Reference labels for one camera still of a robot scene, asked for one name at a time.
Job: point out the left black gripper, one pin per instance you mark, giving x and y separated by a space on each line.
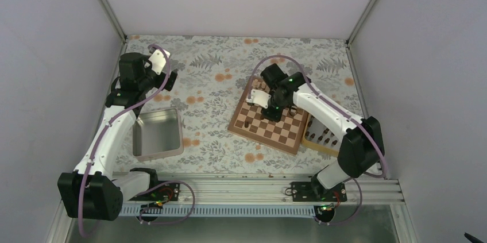
170 81

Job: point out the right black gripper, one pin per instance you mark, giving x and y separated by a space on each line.
276 117

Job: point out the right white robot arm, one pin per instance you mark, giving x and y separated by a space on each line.
360 138

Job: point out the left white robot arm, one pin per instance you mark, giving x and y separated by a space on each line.
90 191

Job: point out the yellow tin with dark pieces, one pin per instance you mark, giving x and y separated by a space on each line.
320 138

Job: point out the wooden chessboard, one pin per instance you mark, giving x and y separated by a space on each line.
284 136

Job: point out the empty silver metal tin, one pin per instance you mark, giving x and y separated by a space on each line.
157 135

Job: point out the floral patterned table mat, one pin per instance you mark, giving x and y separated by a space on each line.
212 75

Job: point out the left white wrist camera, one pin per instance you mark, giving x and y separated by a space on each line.
157 61

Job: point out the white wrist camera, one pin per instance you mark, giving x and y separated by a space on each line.
259 98
157 61

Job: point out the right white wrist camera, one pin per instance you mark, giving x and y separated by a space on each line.
259 98

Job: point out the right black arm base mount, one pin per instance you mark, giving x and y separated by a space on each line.
329 199

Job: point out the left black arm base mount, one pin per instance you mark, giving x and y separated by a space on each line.
156 199

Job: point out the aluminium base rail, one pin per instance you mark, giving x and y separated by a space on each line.
261 196

